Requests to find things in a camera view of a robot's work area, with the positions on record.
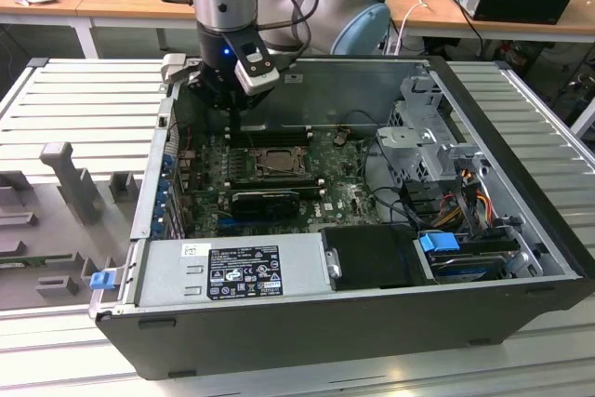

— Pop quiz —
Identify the grey parts rack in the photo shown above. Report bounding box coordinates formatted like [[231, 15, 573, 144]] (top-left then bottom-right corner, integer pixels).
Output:
[[0, 140, 143, 312]]

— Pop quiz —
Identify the CPU socket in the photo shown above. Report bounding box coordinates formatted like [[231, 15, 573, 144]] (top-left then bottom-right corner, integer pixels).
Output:
[[250, 146, 313, 180]]

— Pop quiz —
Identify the black open PC case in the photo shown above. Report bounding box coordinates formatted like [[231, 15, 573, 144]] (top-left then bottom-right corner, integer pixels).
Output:
[[87, 53, 595, 382]]

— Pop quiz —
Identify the thick black wire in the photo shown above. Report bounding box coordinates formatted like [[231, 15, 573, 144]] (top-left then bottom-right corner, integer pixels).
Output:
[[362, 145, 422, 231]]

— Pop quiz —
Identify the black plastic shroud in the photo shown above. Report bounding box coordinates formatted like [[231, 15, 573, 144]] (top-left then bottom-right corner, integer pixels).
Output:
[[320, 224, 438, 291]]

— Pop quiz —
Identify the green motherboard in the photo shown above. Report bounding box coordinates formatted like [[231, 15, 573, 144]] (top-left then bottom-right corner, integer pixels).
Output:
[[183, 125, 377, 238]]

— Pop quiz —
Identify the black graphics card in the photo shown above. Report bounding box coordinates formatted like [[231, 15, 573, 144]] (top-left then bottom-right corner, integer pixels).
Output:
[[230, 190, 301, 221]]

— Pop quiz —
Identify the silver drive cage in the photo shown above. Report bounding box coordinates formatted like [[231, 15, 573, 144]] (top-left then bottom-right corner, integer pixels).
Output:
[[376, 73, 494, 184]]

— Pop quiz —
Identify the green RAM stick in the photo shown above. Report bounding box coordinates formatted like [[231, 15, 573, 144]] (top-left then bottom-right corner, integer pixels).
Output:
[[0, 253, 78, 271]]

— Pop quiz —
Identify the yellow red wire bundle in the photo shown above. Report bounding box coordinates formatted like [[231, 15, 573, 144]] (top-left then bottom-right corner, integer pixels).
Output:
[[430, 182, 496, 231]]

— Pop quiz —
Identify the silver green CPU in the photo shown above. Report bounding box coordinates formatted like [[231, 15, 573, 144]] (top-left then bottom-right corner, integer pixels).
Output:
[[264, 151, 298, 173]]

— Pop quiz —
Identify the white cable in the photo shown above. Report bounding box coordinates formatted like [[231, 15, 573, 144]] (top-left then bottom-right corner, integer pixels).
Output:
[[385, 0, 429, 55]]

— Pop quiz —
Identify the grey power supply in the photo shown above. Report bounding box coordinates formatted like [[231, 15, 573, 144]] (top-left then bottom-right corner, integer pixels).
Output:
[[132, 236, 334, 310]]

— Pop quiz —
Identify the grey case handle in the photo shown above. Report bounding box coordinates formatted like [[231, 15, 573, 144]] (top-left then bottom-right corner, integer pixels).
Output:
[[160, 53, 188, 87]]

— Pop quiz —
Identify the hard disk blue carrier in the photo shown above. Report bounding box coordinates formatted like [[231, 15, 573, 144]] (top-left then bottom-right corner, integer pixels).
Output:
[[416, 231, 517, 285]]

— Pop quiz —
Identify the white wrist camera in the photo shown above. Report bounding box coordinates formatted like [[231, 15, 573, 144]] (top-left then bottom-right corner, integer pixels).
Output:
[[222, 32, 282, 97]]

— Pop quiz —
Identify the blue case latch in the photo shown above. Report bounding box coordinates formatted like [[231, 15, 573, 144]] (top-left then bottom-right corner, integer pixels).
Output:
[[90, 271, 115, 291]]

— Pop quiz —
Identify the metal socket cover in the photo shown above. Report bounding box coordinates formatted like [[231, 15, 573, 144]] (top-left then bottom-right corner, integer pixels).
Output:
[[253, 148, 311, 179]]

